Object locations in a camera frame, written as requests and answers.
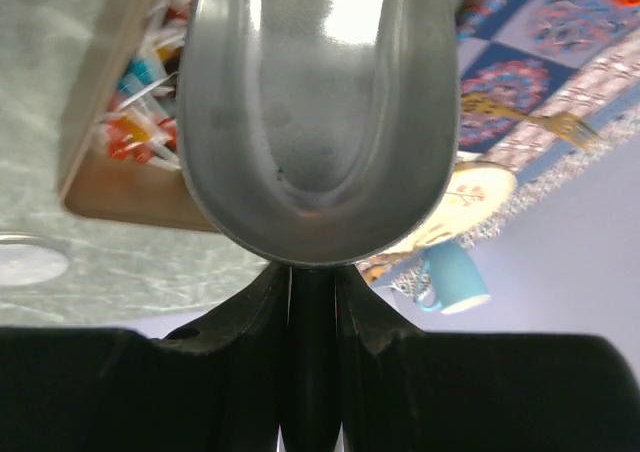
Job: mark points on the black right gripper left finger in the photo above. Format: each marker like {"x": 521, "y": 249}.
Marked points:
{"x": 209, "y": 385}

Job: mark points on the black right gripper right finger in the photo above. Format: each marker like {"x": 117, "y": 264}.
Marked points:
{"x": 404, "y": 389}

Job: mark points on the metal scoop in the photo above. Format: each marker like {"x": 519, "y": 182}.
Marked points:
{"x": 316, "y": 133}

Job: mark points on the light blue mug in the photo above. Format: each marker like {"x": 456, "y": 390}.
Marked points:
{"x": 456, "y": 282}

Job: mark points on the cream and orange plate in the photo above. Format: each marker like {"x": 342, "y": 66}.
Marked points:
{"x": 476, "y": 190}

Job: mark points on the clear round lid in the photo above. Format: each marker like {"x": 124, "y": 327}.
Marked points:
{"x": 28, "y": 259}

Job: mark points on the gold fork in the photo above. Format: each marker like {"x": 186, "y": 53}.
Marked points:
{"x": 564, "y": 125}

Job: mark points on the patterned cloth placemat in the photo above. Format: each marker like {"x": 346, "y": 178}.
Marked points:
{"x": 539, "y": 57}

